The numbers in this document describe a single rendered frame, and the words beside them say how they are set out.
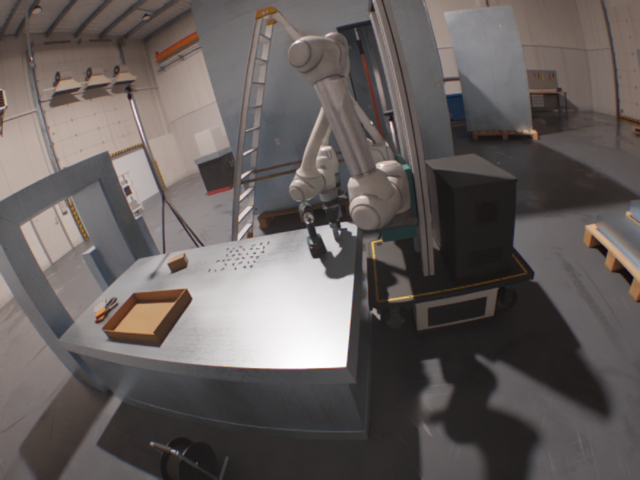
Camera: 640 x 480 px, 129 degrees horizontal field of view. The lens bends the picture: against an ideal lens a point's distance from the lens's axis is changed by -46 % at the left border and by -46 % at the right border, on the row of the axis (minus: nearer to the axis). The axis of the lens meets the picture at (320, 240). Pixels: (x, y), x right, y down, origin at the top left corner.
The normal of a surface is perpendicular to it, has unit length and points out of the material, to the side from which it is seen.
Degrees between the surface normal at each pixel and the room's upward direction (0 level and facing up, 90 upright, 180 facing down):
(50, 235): 90
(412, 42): 90
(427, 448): 0
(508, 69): 90
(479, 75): 90
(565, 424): 0
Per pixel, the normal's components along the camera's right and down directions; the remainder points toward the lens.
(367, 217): -0.46, 0.59
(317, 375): -0.22, 0.11
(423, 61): -0.20, 0.48
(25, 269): 0.95, -0.12
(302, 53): -0.54, 0.40
